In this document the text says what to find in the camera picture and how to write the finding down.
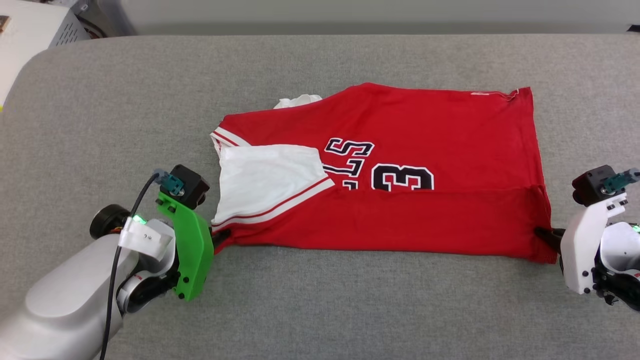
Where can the white partition panel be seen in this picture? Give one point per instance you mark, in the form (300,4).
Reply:
(350,12)

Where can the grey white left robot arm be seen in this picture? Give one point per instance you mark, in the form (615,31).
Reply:
(65,300)

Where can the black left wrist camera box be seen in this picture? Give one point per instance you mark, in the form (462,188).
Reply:
(190,185)

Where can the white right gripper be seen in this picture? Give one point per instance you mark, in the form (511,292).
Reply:
(582,250)

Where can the red and white basketball jersey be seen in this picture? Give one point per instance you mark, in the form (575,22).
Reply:
(425,215)

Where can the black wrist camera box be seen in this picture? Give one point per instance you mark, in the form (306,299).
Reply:
(590,185)
(190,185)

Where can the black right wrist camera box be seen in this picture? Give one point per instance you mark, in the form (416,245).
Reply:
(590,185)

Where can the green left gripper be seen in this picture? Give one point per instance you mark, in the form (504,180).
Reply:
(192,250)

